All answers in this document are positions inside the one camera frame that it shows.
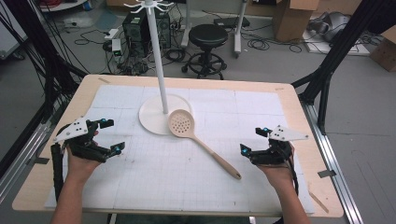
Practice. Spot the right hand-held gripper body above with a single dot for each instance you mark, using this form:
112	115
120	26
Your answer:
280	146

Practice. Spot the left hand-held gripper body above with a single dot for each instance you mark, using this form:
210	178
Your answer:
74	129

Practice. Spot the person's right hand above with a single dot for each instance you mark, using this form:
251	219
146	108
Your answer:
278	174

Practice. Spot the person's left hand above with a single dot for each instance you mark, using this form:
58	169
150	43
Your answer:
80	165

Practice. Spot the grey tape piece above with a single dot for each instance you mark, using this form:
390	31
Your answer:
327	173
41	160

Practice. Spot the thin wooden stick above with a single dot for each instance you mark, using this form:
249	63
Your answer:
319	202

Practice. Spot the beige slotted spoon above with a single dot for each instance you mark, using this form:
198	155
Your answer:
181	124

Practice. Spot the white grid mat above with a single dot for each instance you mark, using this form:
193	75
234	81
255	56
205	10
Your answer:
186	189

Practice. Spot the white device with green light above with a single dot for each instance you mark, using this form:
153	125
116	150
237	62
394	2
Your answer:
116	47

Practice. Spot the white hook rack stand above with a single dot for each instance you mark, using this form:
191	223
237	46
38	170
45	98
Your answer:
157	62

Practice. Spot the white power strip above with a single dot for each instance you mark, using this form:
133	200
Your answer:
111	33

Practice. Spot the black computer tower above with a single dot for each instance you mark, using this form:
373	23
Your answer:
137	31

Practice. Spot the black round stool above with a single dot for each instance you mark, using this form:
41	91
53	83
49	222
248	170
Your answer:
208	36

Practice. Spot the tall cardboard box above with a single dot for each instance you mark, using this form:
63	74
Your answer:
291	21

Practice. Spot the flat black box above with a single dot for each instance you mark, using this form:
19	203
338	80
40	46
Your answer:
232	21

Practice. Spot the white flat board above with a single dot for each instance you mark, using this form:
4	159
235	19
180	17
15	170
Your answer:
358	49

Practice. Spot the white round table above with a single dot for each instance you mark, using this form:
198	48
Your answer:
62	5

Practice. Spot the low cardboard box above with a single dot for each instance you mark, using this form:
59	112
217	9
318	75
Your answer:
384	51

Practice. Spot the aluminium rail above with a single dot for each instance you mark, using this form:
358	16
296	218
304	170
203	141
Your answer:
18	165
333	161

